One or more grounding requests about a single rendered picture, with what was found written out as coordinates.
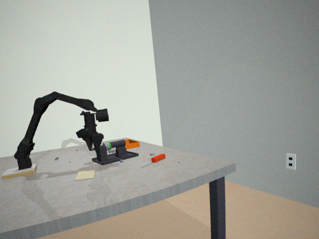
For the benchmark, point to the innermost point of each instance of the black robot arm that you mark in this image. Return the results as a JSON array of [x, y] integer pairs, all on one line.
[[40, 106]]

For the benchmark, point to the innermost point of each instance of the red-handled screwdriver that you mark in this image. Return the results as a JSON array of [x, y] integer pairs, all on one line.
[[157, 158]]

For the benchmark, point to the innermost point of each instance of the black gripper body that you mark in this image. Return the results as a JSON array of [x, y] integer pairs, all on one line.
[[93, 134]]

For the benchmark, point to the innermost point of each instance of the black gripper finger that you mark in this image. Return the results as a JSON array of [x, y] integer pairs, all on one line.
[[97, 144], [89, 143]]

